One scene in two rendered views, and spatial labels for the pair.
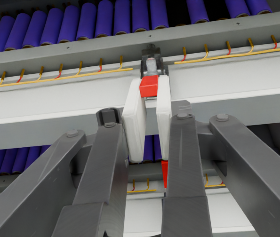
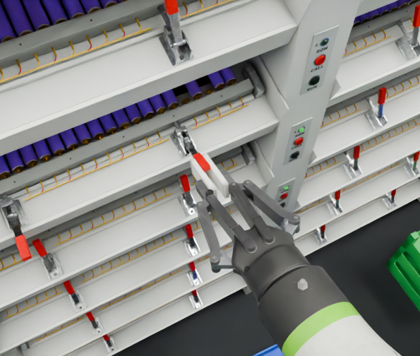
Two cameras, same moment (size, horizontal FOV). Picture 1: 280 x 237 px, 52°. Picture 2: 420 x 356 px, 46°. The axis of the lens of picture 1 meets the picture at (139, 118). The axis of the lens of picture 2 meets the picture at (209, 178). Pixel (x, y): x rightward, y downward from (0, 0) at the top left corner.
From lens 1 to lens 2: 0.56 m
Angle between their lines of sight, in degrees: 33
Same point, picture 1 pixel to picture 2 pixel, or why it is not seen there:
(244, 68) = (229, 121)
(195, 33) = (200, 109)
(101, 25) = (133, 109)
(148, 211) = (171, 209)
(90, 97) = (149, 164)
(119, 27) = (147, 109)
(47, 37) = (97, 128)
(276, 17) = (240, 87)
